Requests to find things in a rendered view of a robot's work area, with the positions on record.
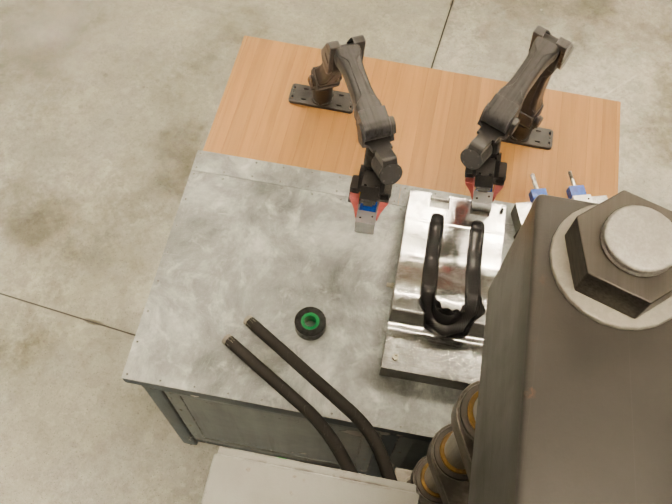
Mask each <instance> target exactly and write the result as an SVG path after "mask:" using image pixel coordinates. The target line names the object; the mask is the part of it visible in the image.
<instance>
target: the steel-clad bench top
mask: <svg viewBox="0 0 672 504"><path fill-rule="evenodd" d="M352 177H353V176H349V175H343V174H337V173H331V172H326V171H320V170H314V169H308V168H302V167H296V166H290V165H285V164H279V163H273V162H267V161H261V160H255V159H249V158H243V157H238V156H232V155H226V154H220V153H214V152H208V151H202V150H198V151H197V154H196V157H195V160H194V163H193V166H192V169H191V172H190V175H189V178H188V181H187V184H186V187H185V190H184V193H183V196H182V199H181V202H180V205H179V208H178V211H177V214H176V217H175V219H174V222H173V225H172V228H171V231H170V234H169V237H168V240H167V243H166V246H165V249H164V252H163V255H162V258H161V261H160V264H159V267H158V270H157V273H156V276H155V279H154V282H153V285H152V288H151V291H150V294H149V297H148V300H147V303H146V306H145V309H144V311H143V314H142V317H141V320H140V323H139V326H138V329H137V332H136V335H135V338H134V341H133V344H132V347H131V350H130V353H129V356H128V359H127V362H126V365H125V368H124V371H123V374H122V377H121V378H122V379H128V380H133V381H138V382H143V383H148V384H154V385H159V386H164V387H169V388H174V389H180V390H185V391H190V392H195V393H200V394H206V395H211V396H216V397H221V398H226V399H232V400H237V401H242V402H247V403H252V404H258V405H263V406H268V407H273V408H279V409H284V410H289V411H294V412H299V411H298V410H297V409H296V408H295V407H294V406H293V405H291V404H290V403H289V402H288V401H287V400H286V399H285V398H284V397H282V396H281V395H280V394H279V393H278V392H277V391H276V390H275V389H274V388H272V387H271V386H270V385H269V384H268V383H267V382H266V381H265V380H263V379H262V378H261V377H260V376H259V375H258V374H257V373H256V372H254V371H253V370H252V369H251V368H250V367H249V366H248V365H247V364H245V363H244V362H243V361H242V360H241V359H240V358H239V357H238V356H237V355H235V354H234V353H233V352H232V351H231V350H230V349H229V348H228V347H226V346H225V345H224V344H223V343H222V340H223V338H224V337H225V336H226V335H227V334H231V335H232V336H233V337H234V338H235V339H237V340H238V341H239V342H240V343H241V344H242V345H243V346H245V347H246V348H247V349H248V350H249V351H250V352H251V353H253V354H254V355H255V356H256V357H257V358H258V359H259V360H260V361H262V362H263V363H264V364H265V365H266V366H267V367H268V368H270V369H271V370H272V371H273V372H274V373H275V374H276V375H278V376H279V377H280V378H281V379H282V380H283V381H284V382H286V383H287V384H288V385H289V386H290V387H291V388H292V389H294V390H295V391H296V392H297V393H298V394H299V395H300V396H302V397H303V398H304V399H305V400H306V401H307V402H308V403H309V404H311V405H312V406H313V407H314V408H315V409H316V410H317V411H318V412H319V413H320V414H321V416H322V417H325V418H331V419H336V420H341V421H346V422H351V423H353V422H352V421H351V420H350V419H349V418H348V417H347V416H346V415H345V414H343V413H342V412H341V411H340V410H339V409H338V408H337V407H336V406H335V405H333V404H332V403H331V402H330V401H329V400H328V399H327V398H326V397H325V396H323V395H322V394H321V393H320V392H319V391H318V390H317V389H316V388H314V387H313V386H312V385H311V384H310V383H309V382H308V381H307V380H306V379H304V378H303V377H302V376H301V375H300V374H299V373H298V372H297V371H296V370H294V369H293V368H292V367H291V366H290V365H289V364H288V363H287V362H286V361H284V360H283V359H282V358H281V357H280V356H279V355H278V354H277V353H276V352H274V351H273V350H272V349H271V348H270V347H269V346H268V345H267V344H266V343H264V342H263V341H262V340H261V339H260V338H259V337H258V336H257V335H256V334H254V333H253V332H252V331H251V330H250V329H249V328H248V327H247V326H246V325H244V323H243V321H244V319H245V318H246V317H247V316H248V315H252V316H253V317H254V318H255V319H256V320H257V321H259V322H260V323H261V324H262V325H263V326H264V327H265V328H267V329H268V330H269V331H270V332H271V333H272V334H273V335H274V336H276V337H277V338H278V339H279V340H280V341H281V342H282V343H284V344H285V345H286V346H287V347H288V348H289V349H290V350H291V351H293V352H294V353H295V354H296V355H297V356H298V357H299V358H301V359H302V360H303V361H304V362H305V363H306V364H307V365H308V366H310V367H311V368H312V369H313V370H314V371H315V372H316V373H318V374H319V375H320V376H321V377H322V378H323V379H324V380H325V381H327V382H328V383H329V384H330V385H331V386H332V387H333V388H335V389H336V390H337V391H338V392H339V393H340V394H341V395H343V396H344V397H345V398H346V399H347V400H348V401H349V402H350V403H352V404H353V405H354V406H355V407H356V408H357V409H358V410H359V411H360V412H361V413H362V414H363V415H364V416H365V417H366V418H367V419H368V421H369V422H370V423H371V424H372V426H373V427H377V428H383V429H388V430H393V431H398V432H403V433H409V434H414V435H419V436H424V437H429V438H433V437H434V436H435V434H436V433H437V432H438V431H439V430H440V429H441V428H442V427H444V426H446V425H448V424H451V414H452V410H453V406H454V404H455V403H456V401H457V399H458V398H459V396H460V394H461V393H462V391H463V390H458V389H453V388H447V387H442V386H437V385H431V384H426V383H421V382H415V381H410V380H405V379H399V378H394V377H389V376H383V375H379V372H380V366H381V360H382V354H383V348H384V342H385V336H386V330H387V324H388V318H389V312H390V305H391V299H392V293H393V289H391V288H390V287H386V284H387V282H388V283H392V282H393V283H394V281H395V275H396V269H397V263H398V257H399V251H400V245H401V238H402V232H403V226H404V220H405V214H406V208H407V203H408V198H409V194H410V190H411V189H412V190H418V191H424V192H430V193H432V196H436V197H442V198H448V199H449V196H453V197H459V198H465V199H471V196H466V195H461V194H455V193H449V192H443V191H437V190H431V189H425V188H420V187H414V186H408V185H401V184H396V183H395V184H393V185H392V191H391V197H390V198H389V202H388V205H387V206H386V208H385V209H384V210H383V211H382V212H381V213H380V215H379V218H378V220H377V221H376V222H375V228H374V233H373V235H372V234H367V233H361V232H355V231H354V229H355V220H356V217H355V214H354V208H353V206H352V203H351V202H348V197H349V192H350V191H349V190H350V184H351V180H352ZM400 189H401V191H400ZM399 195H400V197H399ZM471 200H472V201H473V199H471ZM398 201H399V203H398ZM305 307H316V308H318V309H320V310H321V311H322V312H323V313H324V315H325V317H326V329H325V332H324V334H323V335H322V336H321V337H320V338H318V339H316V340H312V341H308V340H304V339H302V338H301V337H299V336H298V334H297V333H296V331H295V323H294V320H295V316H296V314H297V313H298V312H299V311H300V310H301V309H303V308H305ZM299 413H300V412H299Z"/></svg>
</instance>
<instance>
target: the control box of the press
mask: <svg viewBox="0 0 672 504"><path fill-rule="evenodd" d="M419 497H420V493H419V492H418V491H416V485H415V484H410V483H405V482H400V481H395V480H390V479H385V478H380V477H374V476H369V475H364V474H359V473H354V472H349V471H344V470H339V469H334V468H329V467H324V466H319V465H313V464H308V463H303V462H298V461H293V460H288V459H286V458H282V457H273V456H268V455H263V454H257V453H252V452H247V451H242V450H237V449H232V448H227V447H222V446H221V447H220V448H219V451H218V454H214V456H213V459H212V463H211V467H210V471H209V474H208V478H207V482H206V486H205V490H204V493H203V497H202V501H201V504H418V500H419Z"/></svg>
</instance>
